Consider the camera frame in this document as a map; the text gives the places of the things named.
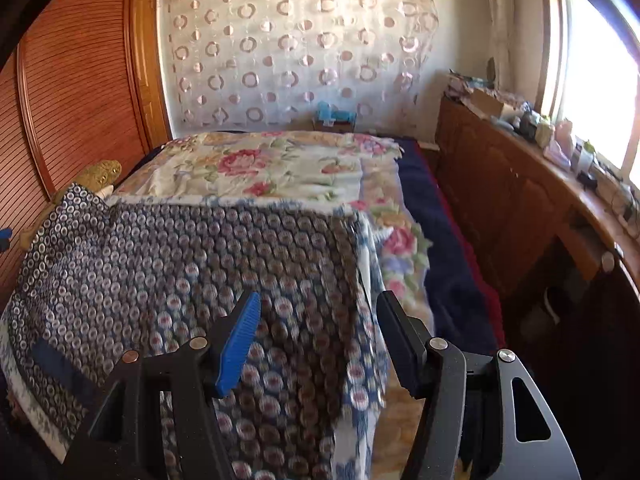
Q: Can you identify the navy patterned silk garment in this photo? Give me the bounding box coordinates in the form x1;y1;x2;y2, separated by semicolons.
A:
6;182;392;480

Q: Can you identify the blue floral bed sheet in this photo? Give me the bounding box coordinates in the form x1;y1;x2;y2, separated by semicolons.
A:
0;209;396;480

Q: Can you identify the gold embroidered pillow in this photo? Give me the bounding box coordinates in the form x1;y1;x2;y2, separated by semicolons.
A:
20;159;122;252

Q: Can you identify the wooden slatted wardrobe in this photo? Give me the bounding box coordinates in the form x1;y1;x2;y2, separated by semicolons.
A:
1;0;171;300

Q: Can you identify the wooden low cabinet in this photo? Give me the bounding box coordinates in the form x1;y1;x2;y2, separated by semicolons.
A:
435;98;639;299

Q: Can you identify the floral quilt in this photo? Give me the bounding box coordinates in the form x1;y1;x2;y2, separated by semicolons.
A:
117;131;435;330

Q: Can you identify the pink figurine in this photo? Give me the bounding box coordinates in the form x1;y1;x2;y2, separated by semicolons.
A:
544;119;575;171

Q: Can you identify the cardboard box on cabinet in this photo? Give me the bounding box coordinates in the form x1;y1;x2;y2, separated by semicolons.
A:
469;89;518;119

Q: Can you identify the circle patterned sheer curtain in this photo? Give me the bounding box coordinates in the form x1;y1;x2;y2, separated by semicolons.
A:
158;0;438;136

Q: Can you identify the blue item box by curtain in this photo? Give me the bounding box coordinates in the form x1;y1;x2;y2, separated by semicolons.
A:
312;101;357;133

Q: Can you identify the window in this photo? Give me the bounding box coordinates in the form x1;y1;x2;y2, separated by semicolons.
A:
541;0;639;188

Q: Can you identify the side window curtain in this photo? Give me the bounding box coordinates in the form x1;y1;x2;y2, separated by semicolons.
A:
487;0;544;103

